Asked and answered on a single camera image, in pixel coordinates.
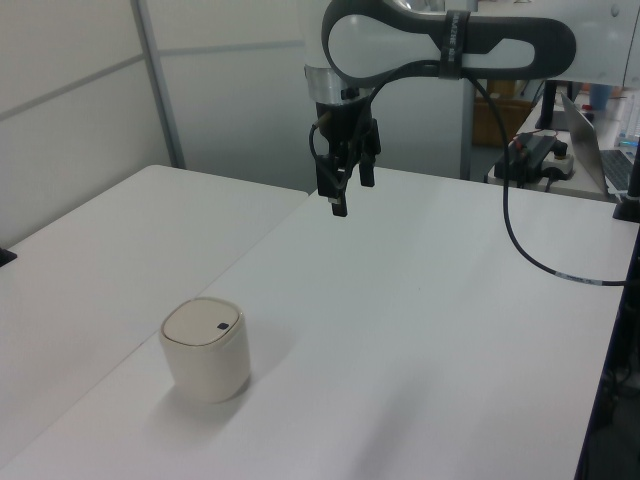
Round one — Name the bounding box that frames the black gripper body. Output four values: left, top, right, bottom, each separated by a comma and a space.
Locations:
312, 94, 377, 158

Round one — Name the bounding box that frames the small white trash can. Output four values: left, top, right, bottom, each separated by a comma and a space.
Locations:
158, 295, 251, 404

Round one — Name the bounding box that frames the cardboard box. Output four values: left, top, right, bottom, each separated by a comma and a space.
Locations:
471, 82, 534, 148

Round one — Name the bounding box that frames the black power supply box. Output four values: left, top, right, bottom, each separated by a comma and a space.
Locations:
506, 131, 564, 176

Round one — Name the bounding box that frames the black monitor stand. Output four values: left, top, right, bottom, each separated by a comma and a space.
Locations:
534, 79, 571, 133

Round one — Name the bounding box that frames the white button box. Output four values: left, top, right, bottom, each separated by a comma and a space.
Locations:
543, 142, 577, 181

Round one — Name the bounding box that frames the grey desk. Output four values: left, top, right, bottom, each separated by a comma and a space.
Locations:
481, 89, 640, 204

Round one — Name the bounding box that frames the silver laptop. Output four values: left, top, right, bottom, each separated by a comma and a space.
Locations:
559, 90, 640, 202

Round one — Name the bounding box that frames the blue cup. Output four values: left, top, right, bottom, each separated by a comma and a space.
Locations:
589, 83, 615, 110

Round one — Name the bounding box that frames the clear water bottle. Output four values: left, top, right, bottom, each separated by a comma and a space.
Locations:
620, 84, 640, 140

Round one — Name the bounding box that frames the black velcro strap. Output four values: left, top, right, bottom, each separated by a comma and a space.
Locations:
438, 9, 473, 82

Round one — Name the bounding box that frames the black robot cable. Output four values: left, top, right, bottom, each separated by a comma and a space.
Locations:
308, 59, 629, 289

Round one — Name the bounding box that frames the black stand frame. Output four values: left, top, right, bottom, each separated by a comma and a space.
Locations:
573, 219, 640, 480

